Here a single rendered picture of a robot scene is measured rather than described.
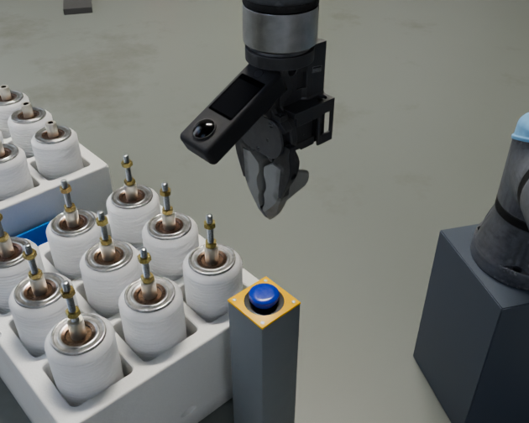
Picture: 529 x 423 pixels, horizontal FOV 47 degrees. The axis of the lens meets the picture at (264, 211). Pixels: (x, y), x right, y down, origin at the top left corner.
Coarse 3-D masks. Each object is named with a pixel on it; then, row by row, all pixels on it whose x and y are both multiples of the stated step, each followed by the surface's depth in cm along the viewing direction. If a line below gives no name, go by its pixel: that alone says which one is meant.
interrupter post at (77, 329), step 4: (80, 316) 84; (68, 320) 84; (80, 320) 84; (68, 324) 83; (72, 324) 83; (76, 324) 83; (80, 324) 84; (84, 324) 85; (72, 328) 84; (76, 328) 84; (80, 328) 84; (84, 328) 85; (72, 332) 84; (76, 332) 84; (80, 332) 84; (84, 332) 85; (72, 336) 85; (76, 336) 84; (80, 336) 85; (84, 336) 85; (76, 340) 85
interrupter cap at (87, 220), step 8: (56, 216) 107; (64, 216) 107; (80, 216) 108; (88, 216) 108; (56, 224) 105; (64, 224) 106; (80, 224) 106; (88, 224) 106; (56, 232) 104; (64, 232) 104; (72, 232) 104; (80, 232) 104
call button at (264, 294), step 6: (252, 288) 82; (258, 288) 82; (264, 288) 82; (270, 288) 82; (276, 288) 82; (252, 294) 81; (258, 294) 81; (264, 294) 81; (270, 294) 81; (276, 294) 81; (252, 300) 80; (258, 300) 80; (264, 300) 80; (270, 300) 80; (276, 300) 81; (258, 306) 80; (264, 306) 80; (270, 306) 81
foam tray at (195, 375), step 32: (0, 320) 98; (192, 320) 98; (224, 320) 98; (0, 352) 97; (128, 352) 92; (192, 352) 93; (224, 352) 99; (32, 384) 88; (128, 384) 88; (160, 384) 91; (192, 384) 97; (224, 384) 103; (32, 416) 99; (64, 416) 83; (96, 416) 84; (128, 416) 89; (160, 416) 95; (192, 416) 101
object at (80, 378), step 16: (48, 336) 86; (112, 336) 86; (48, 352) 84; (96, 352) 84; (112, 352) 86; (64, 368) 83; (80, 368) 83; (96, 368) 84; (112, 368) 87; (64, 384) 86; (80, 384) 85; (96, 384) 86; (112, 384) 88; (80, 400) 87
